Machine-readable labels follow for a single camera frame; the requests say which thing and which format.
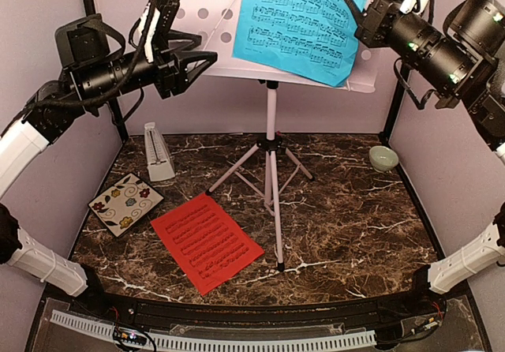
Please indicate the white music stand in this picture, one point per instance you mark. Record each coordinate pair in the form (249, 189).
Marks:
(216, 21)

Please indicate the black front rail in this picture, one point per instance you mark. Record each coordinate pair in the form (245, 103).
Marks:
(161, 294)

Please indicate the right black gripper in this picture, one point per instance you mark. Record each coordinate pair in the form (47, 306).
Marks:
(372, 22)

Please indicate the red sheet music page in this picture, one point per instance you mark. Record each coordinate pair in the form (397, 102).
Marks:
(207, 244)

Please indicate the pale green bowl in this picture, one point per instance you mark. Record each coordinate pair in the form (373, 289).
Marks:
(383, 159)

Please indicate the grey cable duct strip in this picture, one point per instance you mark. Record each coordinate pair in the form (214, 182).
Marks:
(132, 339)

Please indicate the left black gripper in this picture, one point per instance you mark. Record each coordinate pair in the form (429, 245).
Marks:
(173, 73)

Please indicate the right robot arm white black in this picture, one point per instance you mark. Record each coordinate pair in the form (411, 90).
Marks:
(464, 62)

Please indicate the right black frame post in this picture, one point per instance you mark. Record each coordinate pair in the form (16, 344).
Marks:
(393, 112)

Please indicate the white metronome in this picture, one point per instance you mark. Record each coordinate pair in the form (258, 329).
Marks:
(159, 162)

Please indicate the floral square plate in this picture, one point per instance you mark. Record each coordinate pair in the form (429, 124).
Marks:
(124, 204)

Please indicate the blue sheet music page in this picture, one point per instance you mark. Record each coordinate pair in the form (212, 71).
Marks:
(309, 38)

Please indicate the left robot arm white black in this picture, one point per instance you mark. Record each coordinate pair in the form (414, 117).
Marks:
(95, 69)

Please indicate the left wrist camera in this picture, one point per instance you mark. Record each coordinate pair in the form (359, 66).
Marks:
(160, 26)

